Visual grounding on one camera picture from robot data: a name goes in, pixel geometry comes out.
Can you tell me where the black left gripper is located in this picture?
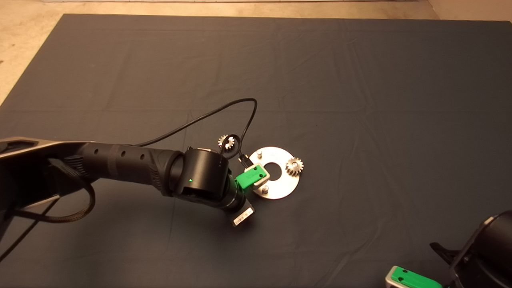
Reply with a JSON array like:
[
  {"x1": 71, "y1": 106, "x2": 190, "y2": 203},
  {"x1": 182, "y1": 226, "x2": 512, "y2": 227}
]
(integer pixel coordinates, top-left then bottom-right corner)
[{"x1": 231, "y1": 199, "x2": 256, "y2": 227}]

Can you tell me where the steel planetary gear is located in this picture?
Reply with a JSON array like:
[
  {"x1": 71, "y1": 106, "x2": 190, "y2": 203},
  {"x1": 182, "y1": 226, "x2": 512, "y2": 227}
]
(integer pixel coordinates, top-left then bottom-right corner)
[
  {"x1": 218, "y1": 134, "x2": 236, "y2": 152},
  {"x1": 286, "y1": 157, "x2": 304, "y2": 176}
]

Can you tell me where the round metal carrier plate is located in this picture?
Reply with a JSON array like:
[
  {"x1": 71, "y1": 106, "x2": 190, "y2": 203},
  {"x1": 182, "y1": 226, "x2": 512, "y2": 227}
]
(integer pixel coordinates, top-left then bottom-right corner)
[{"x1": 245, "y1": 147, "x2": 300, "y2": 200}]

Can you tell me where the dark grey table cloth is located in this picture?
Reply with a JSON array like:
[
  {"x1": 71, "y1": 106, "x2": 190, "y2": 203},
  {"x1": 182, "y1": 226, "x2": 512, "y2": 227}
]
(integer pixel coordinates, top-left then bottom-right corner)
[{"x1": 0, "y1": 14, "x2": 512, "y2": 288}]

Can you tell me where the black braided left arm sleeve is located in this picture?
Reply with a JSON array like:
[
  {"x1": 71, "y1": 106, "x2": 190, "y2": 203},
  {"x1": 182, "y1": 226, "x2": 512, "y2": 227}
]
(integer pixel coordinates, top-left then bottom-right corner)
[{"x1": 12, "y1": 158, "x2": 96, "y2": 223}]

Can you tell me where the green left camera mount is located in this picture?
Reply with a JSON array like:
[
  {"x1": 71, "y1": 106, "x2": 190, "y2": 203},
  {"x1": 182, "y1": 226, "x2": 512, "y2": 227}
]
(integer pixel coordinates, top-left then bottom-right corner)
[{"x1": 234, "y1": 165, "x2": 268, "y2": 189}]

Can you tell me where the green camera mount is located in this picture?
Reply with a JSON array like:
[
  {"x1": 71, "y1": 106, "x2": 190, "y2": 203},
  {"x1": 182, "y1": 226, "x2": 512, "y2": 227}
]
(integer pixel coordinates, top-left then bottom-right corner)
[
  {"x1": 234, "y1": 165, "x2": 268, "y2": 189},
  {"x1": 390, "y1": 266, "x2": 444, "y2": 288}
]

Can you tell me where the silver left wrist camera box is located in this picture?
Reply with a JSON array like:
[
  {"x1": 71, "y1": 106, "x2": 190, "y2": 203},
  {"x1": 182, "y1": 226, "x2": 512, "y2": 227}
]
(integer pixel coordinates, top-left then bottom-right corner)
[{"x1": 244, "y1": 162, "x2": 271, "y2": 188}]

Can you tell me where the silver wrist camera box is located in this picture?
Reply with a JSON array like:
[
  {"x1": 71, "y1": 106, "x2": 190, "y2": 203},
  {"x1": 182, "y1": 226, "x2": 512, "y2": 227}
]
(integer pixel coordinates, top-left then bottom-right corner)
[
  {"x1": 244, "y1": 162, "x2": 271, "y2": 188},
  {"x1": 384, "y1": 267, "x2": 400, "y2": 288}
]

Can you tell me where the black left camera cable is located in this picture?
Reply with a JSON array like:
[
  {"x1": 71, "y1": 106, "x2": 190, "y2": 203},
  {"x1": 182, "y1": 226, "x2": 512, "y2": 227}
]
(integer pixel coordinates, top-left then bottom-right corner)
[{"x1": 134, "y1": 98, "x2": 258, "y2": 165}]

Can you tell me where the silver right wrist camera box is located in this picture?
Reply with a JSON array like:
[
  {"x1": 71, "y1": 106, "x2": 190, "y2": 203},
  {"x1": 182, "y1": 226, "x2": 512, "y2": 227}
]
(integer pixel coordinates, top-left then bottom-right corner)
[{"x1": 384, "y1": 267, "x2": 400, "y2": 288}]

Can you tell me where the green right camera mount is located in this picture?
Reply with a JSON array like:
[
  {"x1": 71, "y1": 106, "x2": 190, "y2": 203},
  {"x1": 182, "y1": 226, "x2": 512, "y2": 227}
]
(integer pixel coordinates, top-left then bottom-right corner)
[{"x1": 390, "y1": 266, "x2": 444, "y2": 288}]

